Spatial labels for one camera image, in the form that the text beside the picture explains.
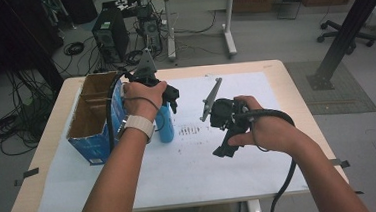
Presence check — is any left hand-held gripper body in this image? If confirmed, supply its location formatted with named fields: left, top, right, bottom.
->
left=122, top=46, right=181, bottom=107

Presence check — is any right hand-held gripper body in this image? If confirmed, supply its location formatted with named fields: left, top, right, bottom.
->
left=196, top=75, right=256, bottom=140

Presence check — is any blue bottle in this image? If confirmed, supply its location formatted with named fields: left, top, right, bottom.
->
left=154, top=101, right=176, bottom=144

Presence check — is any blue cardboard box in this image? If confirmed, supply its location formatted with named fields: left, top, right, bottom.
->
left=61, top=69, right=133, bottom=168

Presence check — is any person's left hand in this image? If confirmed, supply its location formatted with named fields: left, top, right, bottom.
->
left=119, top=79, right=171, bottom=126

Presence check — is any person's right hand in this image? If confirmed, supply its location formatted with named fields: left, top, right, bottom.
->
left=224, top=90, right=302, bottom=160

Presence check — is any white band wristwatch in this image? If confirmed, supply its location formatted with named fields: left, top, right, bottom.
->
left=115, top=112, right=157, bottom=146

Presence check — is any open computer case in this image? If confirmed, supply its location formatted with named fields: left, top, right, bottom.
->
left=135, top=4, right=164, bottom=55

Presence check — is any white paper sheet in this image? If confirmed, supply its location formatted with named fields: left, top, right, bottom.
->
left=26, top=68, right=311, bottom=212

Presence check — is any black computer tower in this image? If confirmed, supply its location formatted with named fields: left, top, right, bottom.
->
left=89, top=5, right=132, bottom=66

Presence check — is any white table leg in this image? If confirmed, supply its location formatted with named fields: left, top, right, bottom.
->
left=246, top=198, right=264, bottom=212

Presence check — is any grey floor mat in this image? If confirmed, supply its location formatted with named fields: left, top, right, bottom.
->
left=284, top=55, right=376, bottom=119

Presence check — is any black tape strip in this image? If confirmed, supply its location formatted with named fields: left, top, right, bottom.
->
left=12, top=167, right=41, bottom=187
left=328, top=157, right=352, bottom=170

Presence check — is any dark curtain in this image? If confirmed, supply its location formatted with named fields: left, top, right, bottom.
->
left=0, top=0, right=67, bottom=97

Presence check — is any black office chair base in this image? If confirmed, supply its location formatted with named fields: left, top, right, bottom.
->
left=315, top=16, right=376, bottom=58

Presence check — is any coiled black cable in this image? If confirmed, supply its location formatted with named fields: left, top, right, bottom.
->
left=62, top=40, right=86, bottom=58
left=124, top=48, right=146, bottom=66

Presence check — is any thin black wrist cord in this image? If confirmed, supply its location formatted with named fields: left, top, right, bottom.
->
left=122, top=94, right=166, bottom=135
left=249, top=118, right=271, bottom=154

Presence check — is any thick black gripper cable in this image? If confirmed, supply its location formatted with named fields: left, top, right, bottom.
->
left=232, top=106, right=303, bottom=212
left=102, top=70, right=137, bottom=155

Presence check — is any tangle of black floor cables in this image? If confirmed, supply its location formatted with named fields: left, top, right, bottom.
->
left=0, top=65, right=61, bottom=157

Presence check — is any black metal post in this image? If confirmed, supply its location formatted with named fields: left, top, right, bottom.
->
left=301, top=0, right=376, bottom=93

